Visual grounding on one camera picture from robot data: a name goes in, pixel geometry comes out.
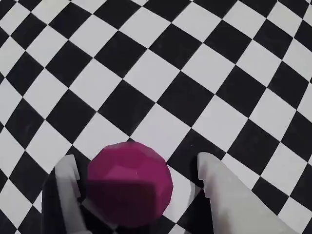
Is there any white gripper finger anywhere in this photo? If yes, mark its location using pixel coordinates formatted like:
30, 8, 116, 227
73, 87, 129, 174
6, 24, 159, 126
196, 152, 304, 234
55, 154, 90, 234

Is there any pink faceted ball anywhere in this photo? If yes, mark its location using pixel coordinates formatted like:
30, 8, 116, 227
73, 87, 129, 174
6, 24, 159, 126
86, 141, 175, 229

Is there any checkered paper mat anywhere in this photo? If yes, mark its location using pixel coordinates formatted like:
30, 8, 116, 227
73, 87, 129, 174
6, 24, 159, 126
0, 0, 312, 234

